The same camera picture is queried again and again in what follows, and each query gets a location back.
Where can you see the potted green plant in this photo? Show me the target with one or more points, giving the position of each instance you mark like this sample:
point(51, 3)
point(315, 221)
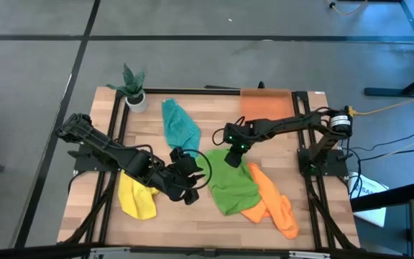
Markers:
point(137, 102)

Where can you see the teal microfiber towel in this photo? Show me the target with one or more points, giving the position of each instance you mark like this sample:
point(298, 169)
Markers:
point(178, 122)

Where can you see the orange microfiber towel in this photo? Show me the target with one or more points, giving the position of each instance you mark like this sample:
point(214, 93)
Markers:
point(275, 205)

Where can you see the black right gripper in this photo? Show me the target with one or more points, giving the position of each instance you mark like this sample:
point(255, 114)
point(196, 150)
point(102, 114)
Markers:
point(241, 135)

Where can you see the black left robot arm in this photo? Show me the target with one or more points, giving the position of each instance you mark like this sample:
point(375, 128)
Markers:
point(106, 147)

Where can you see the small black knob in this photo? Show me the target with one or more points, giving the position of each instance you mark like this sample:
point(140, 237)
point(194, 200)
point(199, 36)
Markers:
point(261, 85)

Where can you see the black aluminium table frame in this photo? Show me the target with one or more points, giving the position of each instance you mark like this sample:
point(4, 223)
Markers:
point(192, 91)

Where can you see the yellow microfiber towel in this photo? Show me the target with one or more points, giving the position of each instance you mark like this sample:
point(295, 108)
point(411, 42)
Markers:
point(137, 201)

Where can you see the silver metal bracket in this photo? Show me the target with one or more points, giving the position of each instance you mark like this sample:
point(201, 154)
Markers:
point(309, 255)
point(110, 253)

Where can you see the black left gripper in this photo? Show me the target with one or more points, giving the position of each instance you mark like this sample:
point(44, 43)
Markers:
point(176, 178)

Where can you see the black diagonal brace bar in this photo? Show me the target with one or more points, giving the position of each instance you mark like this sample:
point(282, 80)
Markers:
point(386, 199)

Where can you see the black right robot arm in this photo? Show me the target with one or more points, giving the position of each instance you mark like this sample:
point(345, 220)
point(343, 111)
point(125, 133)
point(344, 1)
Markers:
point(286, 124)

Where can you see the white printed paper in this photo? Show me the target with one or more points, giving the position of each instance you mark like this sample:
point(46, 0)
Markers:
point(370, 216)

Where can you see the translucent orange plastic basket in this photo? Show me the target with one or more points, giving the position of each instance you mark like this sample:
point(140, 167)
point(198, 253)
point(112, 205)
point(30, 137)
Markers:
point(264, 104)

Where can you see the green microfiber towel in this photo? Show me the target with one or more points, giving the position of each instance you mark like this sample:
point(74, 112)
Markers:
point(228, 187)

